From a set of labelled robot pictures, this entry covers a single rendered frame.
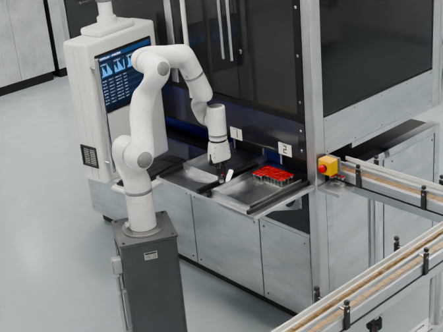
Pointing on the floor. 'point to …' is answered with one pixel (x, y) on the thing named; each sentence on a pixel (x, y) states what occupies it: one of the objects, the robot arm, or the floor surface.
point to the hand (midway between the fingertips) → (221, 170)
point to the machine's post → (314, 141)
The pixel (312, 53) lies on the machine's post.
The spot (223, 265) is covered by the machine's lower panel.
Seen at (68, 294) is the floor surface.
